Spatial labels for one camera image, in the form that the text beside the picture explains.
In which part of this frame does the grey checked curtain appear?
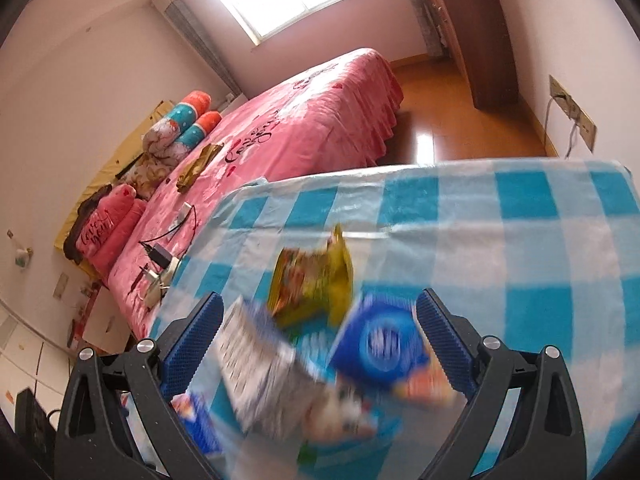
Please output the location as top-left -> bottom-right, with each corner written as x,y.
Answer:
406,0 -> 447,59
151,0 -> 244,99

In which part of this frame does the black charger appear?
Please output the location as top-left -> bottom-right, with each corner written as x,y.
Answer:
149,242 -> 174,271

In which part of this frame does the bed with pink bedspread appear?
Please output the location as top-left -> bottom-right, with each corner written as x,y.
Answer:
55,47 -> 406,341

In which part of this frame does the white nightstand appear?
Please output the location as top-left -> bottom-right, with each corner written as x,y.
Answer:
79,284 -> 134,357

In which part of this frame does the light blue cartoon packet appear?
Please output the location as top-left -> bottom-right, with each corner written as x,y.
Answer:
295,330 -> 403,466

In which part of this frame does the dark brown cloth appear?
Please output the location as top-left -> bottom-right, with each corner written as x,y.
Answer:
64,184 -> 114,262

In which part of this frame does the black charger cable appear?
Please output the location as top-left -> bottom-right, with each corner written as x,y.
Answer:
136,206 -> 199,257

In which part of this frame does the yellow snack bag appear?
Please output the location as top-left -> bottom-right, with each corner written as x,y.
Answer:
267,224 -> 355,331

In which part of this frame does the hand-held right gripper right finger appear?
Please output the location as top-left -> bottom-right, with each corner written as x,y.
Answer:
415,287 -> 587,480

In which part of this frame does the white and navy milk carton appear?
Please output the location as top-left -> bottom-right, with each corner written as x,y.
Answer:
212,296 -> 331,436

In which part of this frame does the white wall cable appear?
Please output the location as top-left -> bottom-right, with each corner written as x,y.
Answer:
541,91 -> 582,159

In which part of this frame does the white cabinet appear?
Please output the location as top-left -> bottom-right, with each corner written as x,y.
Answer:
0,304 -> 72,412

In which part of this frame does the small wall ornament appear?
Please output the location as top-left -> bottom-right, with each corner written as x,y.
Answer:
6,229 -> 34,272

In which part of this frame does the small blue cartoon carton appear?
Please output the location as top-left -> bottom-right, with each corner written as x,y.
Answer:
171,391 -> 223,456

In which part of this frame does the white power strip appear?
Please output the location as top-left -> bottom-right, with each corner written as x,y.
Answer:
139,255 -> 183,308

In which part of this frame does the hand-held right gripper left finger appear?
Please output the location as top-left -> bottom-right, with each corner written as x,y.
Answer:
54,291 -> 226,480

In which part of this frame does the gold cloth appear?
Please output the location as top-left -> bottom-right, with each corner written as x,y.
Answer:
174,141 -> 224,194

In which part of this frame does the dark blue snack packet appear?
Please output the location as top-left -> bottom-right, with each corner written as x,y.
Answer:
330,294 -> 468,408

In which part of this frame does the black box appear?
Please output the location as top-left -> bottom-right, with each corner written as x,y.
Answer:
14,386 -> 59,462

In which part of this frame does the brown wooden wardrobe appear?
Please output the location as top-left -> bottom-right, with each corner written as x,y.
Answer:
416,0 -> 519,112

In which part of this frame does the pink folded blanket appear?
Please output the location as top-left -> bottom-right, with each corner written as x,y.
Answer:
75,183 -> 149,274

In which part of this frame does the blue checked tablecloth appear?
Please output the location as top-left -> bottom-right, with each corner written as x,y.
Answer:
145,157 -> 640,480

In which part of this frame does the yellow headboard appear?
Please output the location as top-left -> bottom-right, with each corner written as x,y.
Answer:
52,100 -> 176,261

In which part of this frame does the wooden wall socket panel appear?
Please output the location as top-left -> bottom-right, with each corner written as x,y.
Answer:
548,74 -> 598,154

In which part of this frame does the orange and teal bolster pillow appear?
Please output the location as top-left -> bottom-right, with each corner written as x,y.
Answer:
177,111 -> 224,150
162,91 -> 214,131

